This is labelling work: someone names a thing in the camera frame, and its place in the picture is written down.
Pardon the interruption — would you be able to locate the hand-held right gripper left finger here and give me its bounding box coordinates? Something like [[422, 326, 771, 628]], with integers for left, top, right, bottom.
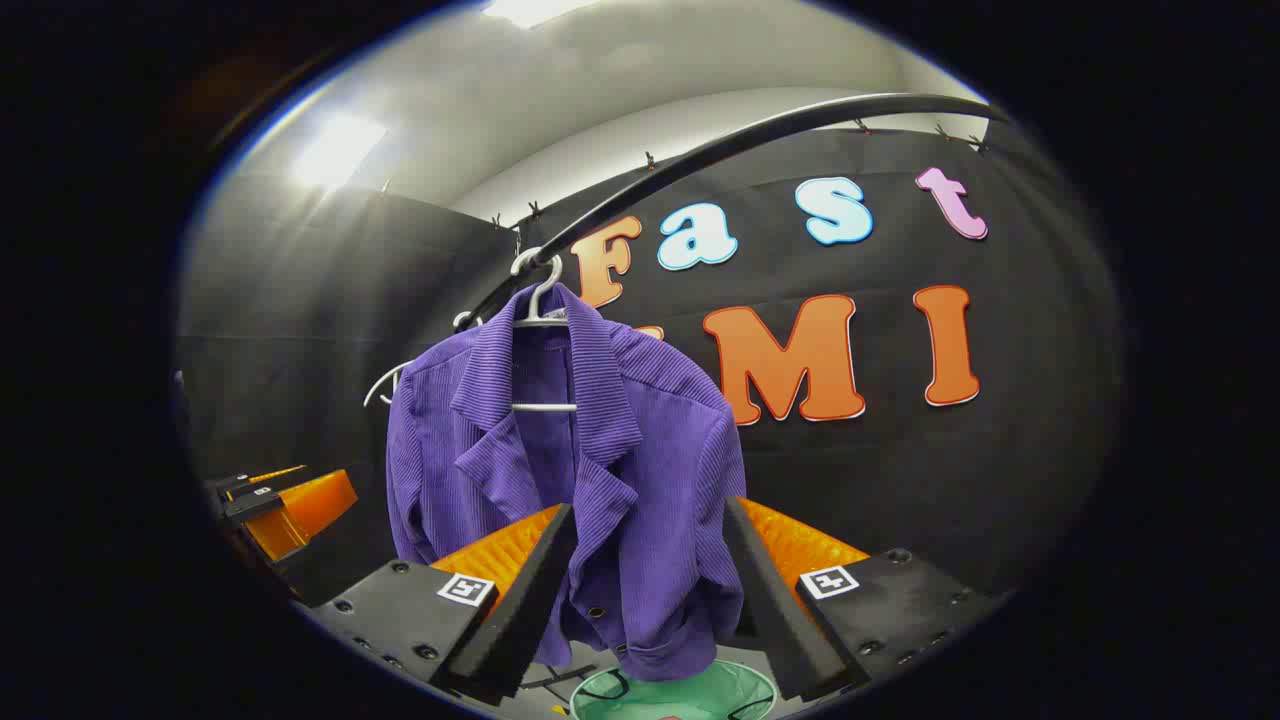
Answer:
[[295, 503, 579, 706]]

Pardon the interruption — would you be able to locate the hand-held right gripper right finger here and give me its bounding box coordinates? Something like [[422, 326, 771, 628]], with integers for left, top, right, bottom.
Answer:
[[722, 495, 1013, 703]]

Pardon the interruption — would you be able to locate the green laundry hamper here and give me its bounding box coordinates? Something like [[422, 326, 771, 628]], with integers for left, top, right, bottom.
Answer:
[[568, 660, 779, 720]]

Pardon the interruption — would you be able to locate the purple corduroy jacket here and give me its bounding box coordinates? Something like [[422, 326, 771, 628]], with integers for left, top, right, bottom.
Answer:
[[385, 283, 749, 683]]

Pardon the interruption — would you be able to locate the white clothes hanger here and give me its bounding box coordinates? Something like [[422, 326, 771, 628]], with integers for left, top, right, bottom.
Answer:
[[363, 312, 481, 408], [510, 248, 581, 414]]

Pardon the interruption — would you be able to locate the black clothes rail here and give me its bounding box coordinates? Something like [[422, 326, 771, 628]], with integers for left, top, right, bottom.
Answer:
[[462, 93, 1009, 331]]

